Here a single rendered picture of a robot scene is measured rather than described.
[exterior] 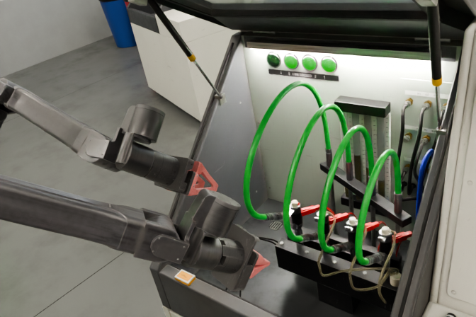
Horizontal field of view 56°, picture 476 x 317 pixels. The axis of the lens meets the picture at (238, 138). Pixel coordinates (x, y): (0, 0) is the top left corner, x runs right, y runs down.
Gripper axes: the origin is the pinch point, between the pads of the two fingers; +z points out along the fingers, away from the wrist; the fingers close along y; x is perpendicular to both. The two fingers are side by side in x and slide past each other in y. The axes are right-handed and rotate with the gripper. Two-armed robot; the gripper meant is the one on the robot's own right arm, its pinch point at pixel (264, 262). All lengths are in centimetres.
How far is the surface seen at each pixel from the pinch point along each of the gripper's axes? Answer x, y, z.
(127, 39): 590, 91, 242
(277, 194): 51, 7, 58
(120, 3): 583, 131, 208
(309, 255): 12.6, -0.8, 32.7
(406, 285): -16.1, 5.9, 24.8
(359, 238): -8.8, 11.1, 13.4
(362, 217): -8.3, 15.1, 12.1
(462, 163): -17.6, 32.7, 22.5
